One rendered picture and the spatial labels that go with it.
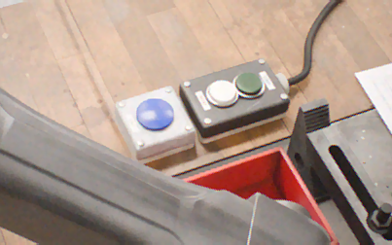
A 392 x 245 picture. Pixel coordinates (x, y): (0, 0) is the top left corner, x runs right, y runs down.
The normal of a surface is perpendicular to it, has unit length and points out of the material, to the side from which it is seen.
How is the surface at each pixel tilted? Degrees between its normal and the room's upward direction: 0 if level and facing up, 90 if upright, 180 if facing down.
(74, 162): 26
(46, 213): 87
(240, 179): 90
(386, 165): 0
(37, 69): 0
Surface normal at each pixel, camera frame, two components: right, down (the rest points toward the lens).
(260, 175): 0.41, 0.75
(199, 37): 0.07, -0.59
